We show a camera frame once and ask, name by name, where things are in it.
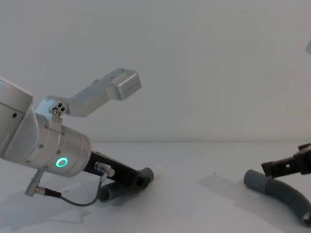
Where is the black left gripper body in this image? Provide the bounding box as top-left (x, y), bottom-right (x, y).
top-left (83, 150), bottom-right (144, 187)

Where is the thin dark gripper cable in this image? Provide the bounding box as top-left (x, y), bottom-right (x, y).
top-left (24, 162), bottom-right (115, 207)

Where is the short grey hose piece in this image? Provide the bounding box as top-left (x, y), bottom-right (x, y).
top-left (98, 166), bottom-right (155, 202)

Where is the white table cloth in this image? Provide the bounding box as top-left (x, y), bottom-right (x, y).
top-left (0, 141), bottom-right (311, 233)

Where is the long grey corrugated hose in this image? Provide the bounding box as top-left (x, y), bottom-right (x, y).
top-left (243, 169), bottom-right (311, 228)

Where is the white curtain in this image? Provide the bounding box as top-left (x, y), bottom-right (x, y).
top-left (0, 0), bottom-right (311, 144)

